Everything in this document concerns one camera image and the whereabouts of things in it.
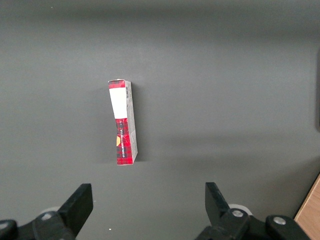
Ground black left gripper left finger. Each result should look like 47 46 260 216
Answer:
0 183 94 240

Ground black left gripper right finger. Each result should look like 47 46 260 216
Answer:
196 181 310 240

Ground red tartan cardboard box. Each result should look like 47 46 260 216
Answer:
107 78 139 167

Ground wooden two-drawer cabinet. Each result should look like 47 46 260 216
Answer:
294 172 320 240

